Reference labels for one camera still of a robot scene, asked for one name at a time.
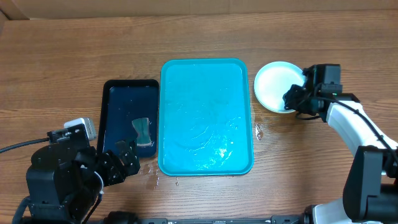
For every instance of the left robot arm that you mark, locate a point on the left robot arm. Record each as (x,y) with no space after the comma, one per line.
(66,180)

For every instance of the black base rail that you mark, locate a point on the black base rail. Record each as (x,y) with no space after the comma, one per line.
(124,217)

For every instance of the light blue plate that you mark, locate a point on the light blue plate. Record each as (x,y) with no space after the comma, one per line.
(273,81)

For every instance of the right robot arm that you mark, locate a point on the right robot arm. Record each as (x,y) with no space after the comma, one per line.
(365,198)

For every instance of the teal plastic tray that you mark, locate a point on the teal plastic tray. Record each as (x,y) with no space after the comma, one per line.
(205,123)

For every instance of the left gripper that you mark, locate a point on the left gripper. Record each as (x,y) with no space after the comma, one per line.
(118,173)

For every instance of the black plastic tray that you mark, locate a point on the black plastic tray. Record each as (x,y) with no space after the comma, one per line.
(124,101)

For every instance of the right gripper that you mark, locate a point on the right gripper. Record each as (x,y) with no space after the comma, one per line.
(293,101)

